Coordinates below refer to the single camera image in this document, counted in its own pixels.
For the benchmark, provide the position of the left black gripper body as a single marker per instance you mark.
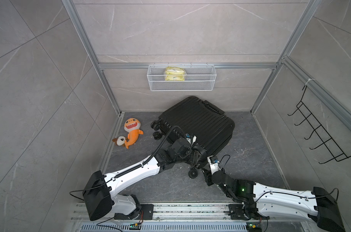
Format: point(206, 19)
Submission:
point(197, 153)

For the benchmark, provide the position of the black hard-shell suitcase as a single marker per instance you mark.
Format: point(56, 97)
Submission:
point(192, 115)

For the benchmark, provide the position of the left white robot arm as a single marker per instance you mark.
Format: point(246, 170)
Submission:
point(102, 192)

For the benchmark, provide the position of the orange shark plush toy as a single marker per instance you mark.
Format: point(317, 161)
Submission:
point(132, 127)

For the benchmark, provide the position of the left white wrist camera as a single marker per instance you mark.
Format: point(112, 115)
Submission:
point(190, 138)

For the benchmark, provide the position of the small brown white plush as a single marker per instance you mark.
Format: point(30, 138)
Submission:
point(120, 141)

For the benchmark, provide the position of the black wire hook rack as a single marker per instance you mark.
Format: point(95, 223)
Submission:
point(327, 141)

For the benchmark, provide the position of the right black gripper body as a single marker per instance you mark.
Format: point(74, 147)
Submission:
point(208, 177)

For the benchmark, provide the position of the yellow packet in basket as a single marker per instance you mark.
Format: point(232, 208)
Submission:
point(174, 74)

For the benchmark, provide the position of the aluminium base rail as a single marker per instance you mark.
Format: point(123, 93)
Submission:
point(183, 217)

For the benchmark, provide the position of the white wire mesh basket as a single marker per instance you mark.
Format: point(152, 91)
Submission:
point(197, 78)

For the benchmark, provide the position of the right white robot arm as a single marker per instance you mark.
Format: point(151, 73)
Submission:
point(252, 200)

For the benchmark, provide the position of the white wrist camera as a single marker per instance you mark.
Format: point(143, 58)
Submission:
point(214, 164)
point(190, 138)

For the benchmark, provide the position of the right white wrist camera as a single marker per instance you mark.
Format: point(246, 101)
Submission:
point(214, 164)

